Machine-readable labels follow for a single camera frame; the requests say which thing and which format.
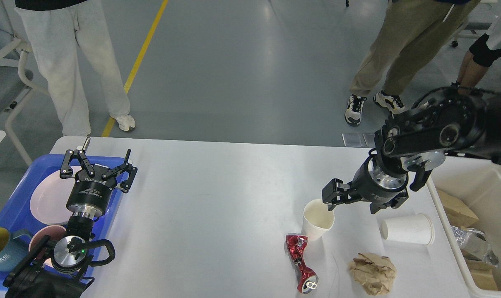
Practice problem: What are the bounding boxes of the white plastic bin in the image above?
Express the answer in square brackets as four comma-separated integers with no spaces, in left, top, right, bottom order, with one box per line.
[425,156,501,298]

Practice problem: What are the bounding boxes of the white paper cup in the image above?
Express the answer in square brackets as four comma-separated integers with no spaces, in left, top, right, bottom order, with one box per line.
[301,199,335,241]
[380,214,435,245]

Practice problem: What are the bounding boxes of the brown paper bag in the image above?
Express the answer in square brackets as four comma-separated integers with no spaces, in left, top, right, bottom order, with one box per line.
[437,189,498,291]

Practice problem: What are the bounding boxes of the white paper cup lying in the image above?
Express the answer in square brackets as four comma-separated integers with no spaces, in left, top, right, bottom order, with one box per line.
[380,214,435,245]

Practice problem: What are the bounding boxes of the crushed red can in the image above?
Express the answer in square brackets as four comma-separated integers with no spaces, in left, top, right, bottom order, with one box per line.
[285,233,319,295]

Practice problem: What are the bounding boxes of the white office chair right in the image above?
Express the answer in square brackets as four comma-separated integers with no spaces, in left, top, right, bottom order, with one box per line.
[450,22,491,48]

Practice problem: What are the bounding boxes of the floor outlet plates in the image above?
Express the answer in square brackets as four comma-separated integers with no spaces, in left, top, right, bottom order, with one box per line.
[342,132,375,148]

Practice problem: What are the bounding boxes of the crumpled brown paper ball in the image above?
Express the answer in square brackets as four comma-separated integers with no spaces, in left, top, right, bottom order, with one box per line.
[348,252,397,296]

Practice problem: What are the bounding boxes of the person in khaki trousers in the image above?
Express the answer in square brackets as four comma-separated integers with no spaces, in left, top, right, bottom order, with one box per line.
[344,0,478,126]

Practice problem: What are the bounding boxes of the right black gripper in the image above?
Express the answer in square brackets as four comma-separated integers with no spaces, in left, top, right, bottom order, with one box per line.
[322,158,409,214]

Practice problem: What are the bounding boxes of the blue plastic tray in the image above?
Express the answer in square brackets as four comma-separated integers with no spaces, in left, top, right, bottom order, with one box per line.
[0,154,124,293]

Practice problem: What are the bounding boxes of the person in white trousers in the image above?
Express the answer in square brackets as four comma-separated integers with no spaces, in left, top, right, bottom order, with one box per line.
[14,0,136,136]

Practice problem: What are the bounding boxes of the person in black shorts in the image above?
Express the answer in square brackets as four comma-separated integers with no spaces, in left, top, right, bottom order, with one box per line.
[453,13,501,96]

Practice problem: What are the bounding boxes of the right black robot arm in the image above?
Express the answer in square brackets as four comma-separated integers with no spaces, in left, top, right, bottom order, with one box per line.
[322,86,501,214]

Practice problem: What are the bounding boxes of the pink plate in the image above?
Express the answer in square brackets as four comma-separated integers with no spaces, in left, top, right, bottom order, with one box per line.
[30,170,75,225]

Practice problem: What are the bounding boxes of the pink mug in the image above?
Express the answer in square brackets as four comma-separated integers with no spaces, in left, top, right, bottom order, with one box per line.
[29,225,69,267]

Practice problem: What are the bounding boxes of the teal mug yellow inside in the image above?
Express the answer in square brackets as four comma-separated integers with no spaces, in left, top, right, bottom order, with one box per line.
[0,227,33,273]

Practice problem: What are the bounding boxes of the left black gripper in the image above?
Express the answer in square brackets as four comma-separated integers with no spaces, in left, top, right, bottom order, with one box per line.
[60,137,138,220]

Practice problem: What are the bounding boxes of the grey office chair left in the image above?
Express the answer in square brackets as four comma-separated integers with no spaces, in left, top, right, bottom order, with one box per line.
[0,0,50,166]

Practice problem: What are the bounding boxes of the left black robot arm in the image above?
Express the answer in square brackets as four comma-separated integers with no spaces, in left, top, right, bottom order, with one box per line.
[3,137,137,298]

